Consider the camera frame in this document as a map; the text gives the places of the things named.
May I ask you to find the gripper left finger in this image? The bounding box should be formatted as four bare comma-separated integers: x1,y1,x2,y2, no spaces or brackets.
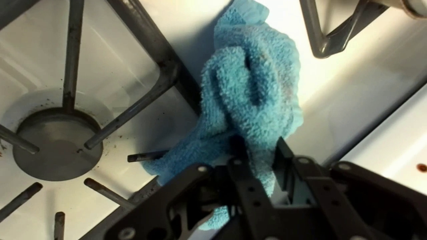
104,135,280,240

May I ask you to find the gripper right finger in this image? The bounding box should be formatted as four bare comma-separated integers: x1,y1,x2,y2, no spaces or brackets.
274,137,427,240

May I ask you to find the blue terry towel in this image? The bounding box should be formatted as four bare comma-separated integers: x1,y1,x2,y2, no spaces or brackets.
141,0,304,231

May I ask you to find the white gas stove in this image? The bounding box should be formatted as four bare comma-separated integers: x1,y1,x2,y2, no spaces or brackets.
0,0,427,240

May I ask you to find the round grey stove burner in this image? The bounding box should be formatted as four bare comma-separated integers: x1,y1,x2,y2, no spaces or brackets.
13,109,104,182

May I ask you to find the dark cast iron grate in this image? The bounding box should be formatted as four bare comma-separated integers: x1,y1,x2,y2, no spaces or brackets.
0,0,202,240
299,0,391,59

